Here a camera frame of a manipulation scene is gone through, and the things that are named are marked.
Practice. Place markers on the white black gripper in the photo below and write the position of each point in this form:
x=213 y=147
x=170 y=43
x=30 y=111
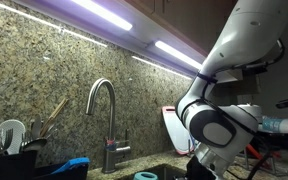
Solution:
x=196 y=171

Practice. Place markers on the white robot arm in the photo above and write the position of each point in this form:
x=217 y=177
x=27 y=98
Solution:
x=252 y=29

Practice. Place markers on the stainless steel sink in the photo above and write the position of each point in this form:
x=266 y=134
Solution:
x=163 y=171

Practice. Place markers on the metal dish rack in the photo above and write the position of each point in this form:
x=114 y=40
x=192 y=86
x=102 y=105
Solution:
x=275 y=168

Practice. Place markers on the pink white cutting board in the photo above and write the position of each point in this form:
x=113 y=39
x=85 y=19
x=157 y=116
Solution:
x=181 y=139

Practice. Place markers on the teal watering can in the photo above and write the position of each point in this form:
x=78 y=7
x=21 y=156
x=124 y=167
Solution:
x=145 y=176

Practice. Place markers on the stainless steel faucet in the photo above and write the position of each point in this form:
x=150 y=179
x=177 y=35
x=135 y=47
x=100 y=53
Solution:
x=111 y=151

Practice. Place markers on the wooden utensils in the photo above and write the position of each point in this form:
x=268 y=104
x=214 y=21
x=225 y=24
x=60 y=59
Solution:
x=52 y=117

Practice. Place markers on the under cabinet light strip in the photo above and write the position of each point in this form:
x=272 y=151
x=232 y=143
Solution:
x=102 y=22

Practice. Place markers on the black utensil caddy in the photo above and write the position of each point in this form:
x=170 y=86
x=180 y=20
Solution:
x=22 y=167

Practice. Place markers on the white slotted spatula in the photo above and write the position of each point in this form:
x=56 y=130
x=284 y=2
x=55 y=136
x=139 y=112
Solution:
x=18 y=130

